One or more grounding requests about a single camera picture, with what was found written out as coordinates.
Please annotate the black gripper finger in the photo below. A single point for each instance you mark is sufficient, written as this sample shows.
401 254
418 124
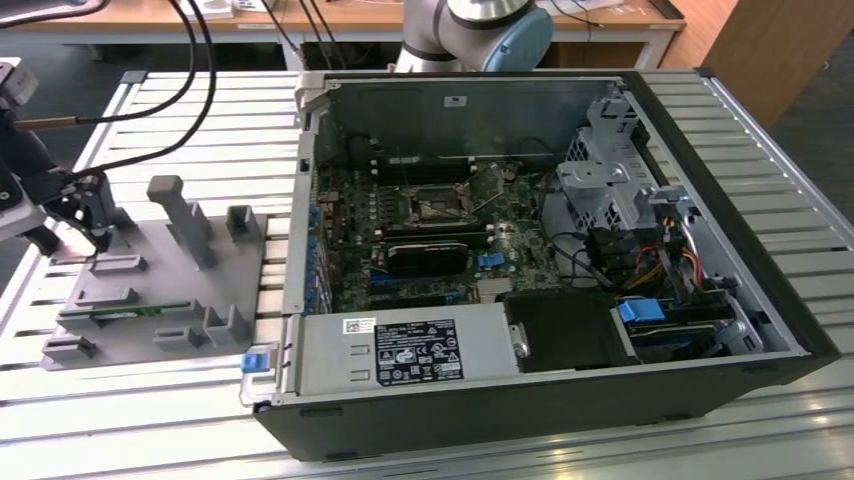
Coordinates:
41 240
101 215

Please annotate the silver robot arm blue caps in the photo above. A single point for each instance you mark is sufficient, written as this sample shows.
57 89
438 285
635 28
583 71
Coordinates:
428 30

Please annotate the black RAM slot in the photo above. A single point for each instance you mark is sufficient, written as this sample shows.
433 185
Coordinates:
434 240
434 231
428 167
428 178

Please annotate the CPU socket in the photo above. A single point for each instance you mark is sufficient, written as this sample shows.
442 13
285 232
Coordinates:
438 206

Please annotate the grey parts rack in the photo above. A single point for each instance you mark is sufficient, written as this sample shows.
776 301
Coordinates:
168 280

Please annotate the green RAM stick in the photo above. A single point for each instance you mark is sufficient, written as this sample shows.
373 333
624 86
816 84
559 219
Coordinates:
150 310

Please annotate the blue case latch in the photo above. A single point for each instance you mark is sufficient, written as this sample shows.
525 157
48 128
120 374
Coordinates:
256 363

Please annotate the white barcode sticker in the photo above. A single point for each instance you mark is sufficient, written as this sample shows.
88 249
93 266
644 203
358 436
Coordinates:
360 325

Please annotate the silver power supply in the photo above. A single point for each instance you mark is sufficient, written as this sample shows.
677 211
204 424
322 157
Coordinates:
328 360

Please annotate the white box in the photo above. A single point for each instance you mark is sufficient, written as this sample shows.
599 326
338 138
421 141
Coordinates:
224 6

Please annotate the small white device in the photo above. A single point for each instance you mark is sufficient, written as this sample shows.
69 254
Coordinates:
250 5

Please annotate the black graphics card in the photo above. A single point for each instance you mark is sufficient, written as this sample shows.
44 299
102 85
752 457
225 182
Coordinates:
428 260

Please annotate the black rating label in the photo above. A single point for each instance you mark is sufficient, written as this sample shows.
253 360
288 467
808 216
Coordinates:
417 352

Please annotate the small white case sticker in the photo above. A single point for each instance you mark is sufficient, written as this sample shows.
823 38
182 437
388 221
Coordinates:
456 101

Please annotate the thin locking lever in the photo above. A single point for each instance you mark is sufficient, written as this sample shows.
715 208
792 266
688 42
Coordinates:
493 202

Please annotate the blue board connector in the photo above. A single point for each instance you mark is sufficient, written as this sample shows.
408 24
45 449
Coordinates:
492 261

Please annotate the silver chipset heat sink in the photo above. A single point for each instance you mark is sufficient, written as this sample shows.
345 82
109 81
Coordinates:
496 289

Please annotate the green motherboard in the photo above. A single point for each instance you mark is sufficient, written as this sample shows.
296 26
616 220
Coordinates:
528 240

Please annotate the black PC case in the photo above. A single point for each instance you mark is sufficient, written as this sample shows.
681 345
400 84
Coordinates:
468 420

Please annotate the black plastic shroud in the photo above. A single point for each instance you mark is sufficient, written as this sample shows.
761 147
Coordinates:
568 330

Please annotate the metal drive cage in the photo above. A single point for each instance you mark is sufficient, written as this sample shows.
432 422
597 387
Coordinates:
595 195

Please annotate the blue disk carrier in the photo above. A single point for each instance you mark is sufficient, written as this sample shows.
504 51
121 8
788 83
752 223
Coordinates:
641 312

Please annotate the white papers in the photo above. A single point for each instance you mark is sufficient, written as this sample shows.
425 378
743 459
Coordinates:
601 5

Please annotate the black disk drive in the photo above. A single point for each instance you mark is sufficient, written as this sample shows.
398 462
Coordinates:
668 340

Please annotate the wooden cabinet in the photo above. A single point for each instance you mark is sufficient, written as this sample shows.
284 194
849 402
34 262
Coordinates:
768 50

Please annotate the pale grey wrist camera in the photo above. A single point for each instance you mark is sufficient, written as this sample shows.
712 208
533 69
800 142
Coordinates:
17 220

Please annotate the wooden desk white frame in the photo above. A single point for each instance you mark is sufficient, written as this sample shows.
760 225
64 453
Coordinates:
134 20

